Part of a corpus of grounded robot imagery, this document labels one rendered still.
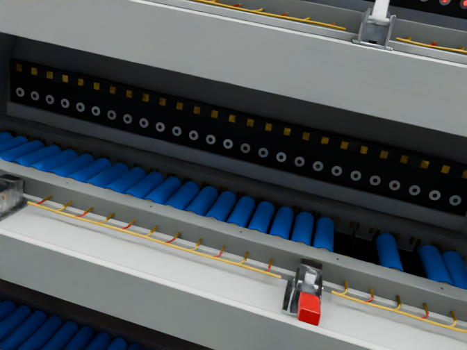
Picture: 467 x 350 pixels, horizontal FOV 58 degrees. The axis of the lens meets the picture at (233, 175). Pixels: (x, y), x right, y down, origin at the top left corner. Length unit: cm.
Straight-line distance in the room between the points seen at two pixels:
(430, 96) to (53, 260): 30
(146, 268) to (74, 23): 20
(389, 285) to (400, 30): 21
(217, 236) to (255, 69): 14
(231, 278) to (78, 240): 13
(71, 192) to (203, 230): 12
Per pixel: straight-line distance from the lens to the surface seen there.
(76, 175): 44
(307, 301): 27
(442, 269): 42
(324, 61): 31
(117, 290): 35
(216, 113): 47
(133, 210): 38
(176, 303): 33
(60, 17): 38
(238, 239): 35
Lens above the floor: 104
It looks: 3 degrees down
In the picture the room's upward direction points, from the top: 14 degrees clockwise
